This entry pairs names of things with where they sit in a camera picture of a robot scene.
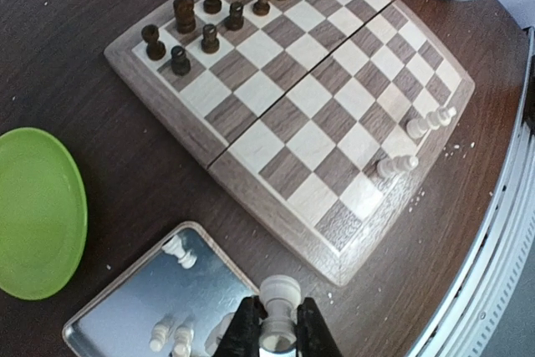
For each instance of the white chess bishop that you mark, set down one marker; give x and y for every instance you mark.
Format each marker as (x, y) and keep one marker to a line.
(387, 167)

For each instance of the white chess king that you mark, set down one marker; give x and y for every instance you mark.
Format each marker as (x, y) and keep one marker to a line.
(434, 120)

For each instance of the wooden chess board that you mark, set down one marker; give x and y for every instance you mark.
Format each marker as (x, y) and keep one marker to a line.
(303, 160)

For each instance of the white chess rook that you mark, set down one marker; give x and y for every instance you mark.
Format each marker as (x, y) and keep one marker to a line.
(280, 295)

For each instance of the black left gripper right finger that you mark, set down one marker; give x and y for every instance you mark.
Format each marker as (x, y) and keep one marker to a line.
(314, 338)

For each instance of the green plate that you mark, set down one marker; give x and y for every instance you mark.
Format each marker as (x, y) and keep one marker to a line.
(44, 214)

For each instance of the metal tray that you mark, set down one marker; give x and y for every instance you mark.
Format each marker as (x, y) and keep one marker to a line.
(119, 320)

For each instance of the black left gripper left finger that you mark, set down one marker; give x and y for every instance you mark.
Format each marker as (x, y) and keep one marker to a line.
(242, 336)

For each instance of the white chess pieces pile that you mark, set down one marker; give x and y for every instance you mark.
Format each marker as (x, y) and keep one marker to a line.
(170, 328)

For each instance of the black chess pieces row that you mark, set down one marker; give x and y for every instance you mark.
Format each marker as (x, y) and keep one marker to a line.
(282, 45)

